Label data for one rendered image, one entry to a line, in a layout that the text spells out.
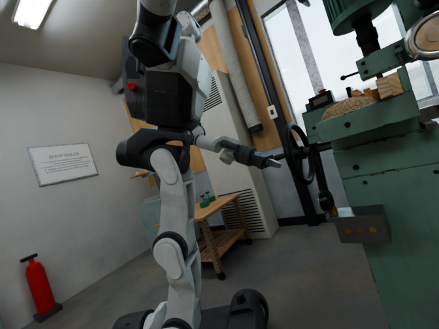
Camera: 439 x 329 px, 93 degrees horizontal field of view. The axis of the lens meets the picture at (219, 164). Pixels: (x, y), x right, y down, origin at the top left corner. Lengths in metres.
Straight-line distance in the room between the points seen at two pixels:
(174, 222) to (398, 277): 0.74
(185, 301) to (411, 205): 0.82
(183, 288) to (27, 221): 2.28
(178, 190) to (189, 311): 0.48
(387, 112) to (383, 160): 0.16
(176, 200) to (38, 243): 2.31
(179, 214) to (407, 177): 0.72
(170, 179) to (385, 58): 0.82
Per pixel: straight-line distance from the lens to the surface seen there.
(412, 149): 0.73
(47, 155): 3.13
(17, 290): 2.98
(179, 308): 1.01
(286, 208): 2.43
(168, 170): 0.78
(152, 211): 2.65
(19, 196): 2.99
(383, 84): 0.56
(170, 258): 0.86
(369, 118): 0.64
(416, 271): 0.86
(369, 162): 0.74
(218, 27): 2.55
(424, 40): 0.83
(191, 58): 0.78
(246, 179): 2.15
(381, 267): 0.87
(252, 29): 2.46
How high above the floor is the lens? 0.87
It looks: level
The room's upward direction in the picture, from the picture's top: 18 degrees counter-clockwise
